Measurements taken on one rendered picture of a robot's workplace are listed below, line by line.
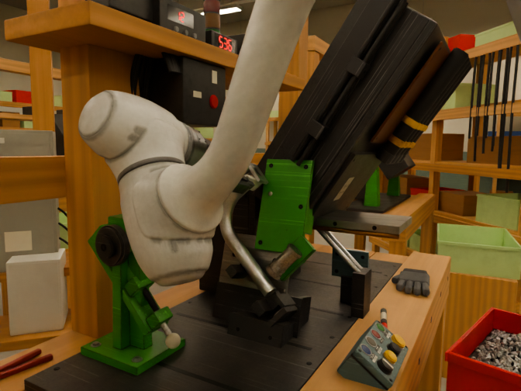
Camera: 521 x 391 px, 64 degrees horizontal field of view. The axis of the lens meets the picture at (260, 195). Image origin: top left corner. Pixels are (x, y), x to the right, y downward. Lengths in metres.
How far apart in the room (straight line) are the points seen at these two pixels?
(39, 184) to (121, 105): 0.41
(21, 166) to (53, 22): 0.28
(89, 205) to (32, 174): 0.12
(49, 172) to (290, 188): 0.51
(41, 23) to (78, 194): 0.34
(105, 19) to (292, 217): 0.53
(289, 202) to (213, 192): 0.43
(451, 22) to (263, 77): 9.75
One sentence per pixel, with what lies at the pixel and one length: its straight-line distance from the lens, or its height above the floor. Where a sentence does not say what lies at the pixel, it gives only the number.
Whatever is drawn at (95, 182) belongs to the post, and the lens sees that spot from 0.93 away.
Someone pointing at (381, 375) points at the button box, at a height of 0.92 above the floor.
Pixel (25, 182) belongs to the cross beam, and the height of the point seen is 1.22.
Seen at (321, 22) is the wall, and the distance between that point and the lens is 10.90.
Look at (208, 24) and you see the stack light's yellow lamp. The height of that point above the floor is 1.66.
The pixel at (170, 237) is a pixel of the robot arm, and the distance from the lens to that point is 0.54.
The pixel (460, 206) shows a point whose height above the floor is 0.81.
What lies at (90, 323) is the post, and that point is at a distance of 1.02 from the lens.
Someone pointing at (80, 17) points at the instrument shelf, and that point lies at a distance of 0.82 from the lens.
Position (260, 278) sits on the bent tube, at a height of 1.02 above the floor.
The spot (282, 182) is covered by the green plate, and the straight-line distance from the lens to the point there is 0.94.
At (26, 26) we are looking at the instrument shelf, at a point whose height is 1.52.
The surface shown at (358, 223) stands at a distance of 0.99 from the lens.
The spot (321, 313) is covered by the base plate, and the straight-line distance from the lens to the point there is 1.06.
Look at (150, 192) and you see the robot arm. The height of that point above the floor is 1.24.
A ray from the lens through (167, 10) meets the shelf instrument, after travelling 0.99.
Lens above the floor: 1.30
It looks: 7 degrees down
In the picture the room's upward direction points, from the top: 1 degrees clockwise
